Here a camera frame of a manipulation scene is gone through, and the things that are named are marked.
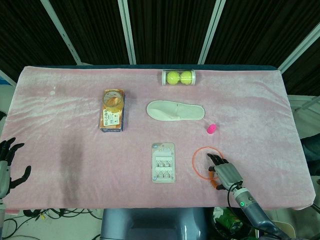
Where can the left black grey robot hand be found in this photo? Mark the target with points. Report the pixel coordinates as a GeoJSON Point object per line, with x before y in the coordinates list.
{"type": "Point", "coordinates": [4, 175]}

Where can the right black grey robot hand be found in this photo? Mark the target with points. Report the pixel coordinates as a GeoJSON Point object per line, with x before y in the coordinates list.
{"type": "Point", "coordinates": [226, 172]}

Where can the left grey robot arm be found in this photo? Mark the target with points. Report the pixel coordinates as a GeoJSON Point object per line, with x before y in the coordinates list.
{"type": "Point", "coordinates": [1, 212]}

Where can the pink small cap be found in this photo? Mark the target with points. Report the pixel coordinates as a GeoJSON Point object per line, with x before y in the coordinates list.
{"type": "Point", "coordinates": [211, 129]}

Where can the green black printed bag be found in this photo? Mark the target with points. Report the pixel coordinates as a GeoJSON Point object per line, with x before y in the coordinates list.
{"type": "Point", "coordinates": [225, 222]}

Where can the beige hooks blister pack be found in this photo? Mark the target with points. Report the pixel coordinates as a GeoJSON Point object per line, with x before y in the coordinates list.
{"type": "Point", "coordinates": [163, 162]}

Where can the pink plush table cloth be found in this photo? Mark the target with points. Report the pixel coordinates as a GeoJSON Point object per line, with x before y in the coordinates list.
{"type": "Point", "coordinates": [75, 155]}

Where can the white disposable slipper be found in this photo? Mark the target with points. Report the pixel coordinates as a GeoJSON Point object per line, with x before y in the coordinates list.
{"type": "Point", "coordinates": [162, 111]}

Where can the grey blue robot torso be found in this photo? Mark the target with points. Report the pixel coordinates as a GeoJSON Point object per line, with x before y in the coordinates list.
{"type": "Point", "coordinates": [150, 225]}

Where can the white metal rack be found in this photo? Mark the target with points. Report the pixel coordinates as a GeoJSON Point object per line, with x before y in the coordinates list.
{"type": "Point", "coordinates": [305, 110]}

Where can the yellow tennis ball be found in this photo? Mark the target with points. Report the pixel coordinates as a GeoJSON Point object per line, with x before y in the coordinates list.
{"type": "Point", "coordinates": [173, 77]}
{"type": "Point", "coordinates": [187, 77]}

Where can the clear tennis ball tube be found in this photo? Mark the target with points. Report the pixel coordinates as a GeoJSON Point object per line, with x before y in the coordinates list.
{"type": "Point", "coordinates": [163, 78]}

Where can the orange blue cardboard box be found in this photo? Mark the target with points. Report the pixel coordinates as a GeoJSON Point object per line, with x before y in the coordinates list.
{"type": "Point", "coordinates": [111, 121]}

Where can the yellow clear tape roll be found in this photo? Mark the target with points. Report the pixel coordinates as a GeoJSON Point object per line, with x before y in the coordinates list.
{"type": "Point", "coordinates": [113, 102]}

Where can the white partition post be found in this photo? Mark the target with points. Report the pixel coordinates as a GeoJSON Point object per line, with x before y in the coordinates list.
{"type": "Point", "coordinates": [211, 32]}
{"type": "Point", "coordinates": [127, 32]}
{"type": "Point", "coordinates": [62, 35]}
{"type": "Point", "coordinates": [300, 42]}

